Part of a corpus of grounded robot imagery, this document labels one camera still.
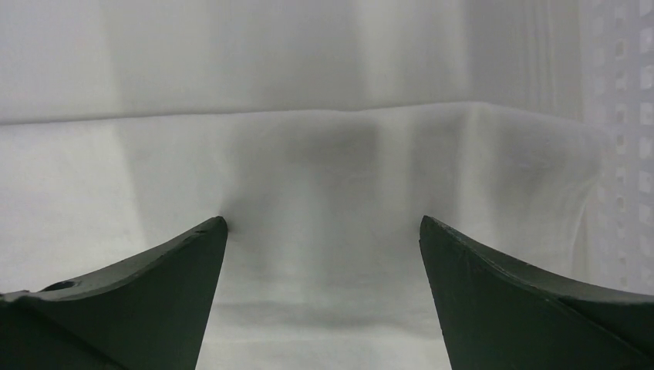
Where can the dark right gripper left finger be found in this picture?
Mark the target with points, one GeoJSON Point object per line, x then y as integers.
{"type": "Point", "coordinates": [148, 311]}

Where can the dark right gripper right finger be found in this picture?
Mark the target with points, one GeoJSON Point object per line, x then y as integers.
{"type": "Point", "coordinates": [498, 312]}

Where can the white t shirt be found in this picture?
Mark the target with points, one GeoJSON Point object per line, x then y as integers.
{"type": "Point", "coordinates": [323, 268]}

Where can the white perforated plastic basket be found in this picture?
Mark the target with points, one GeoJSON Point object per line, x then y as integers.
{"type": "Point", "coordinates": [617, 69]}

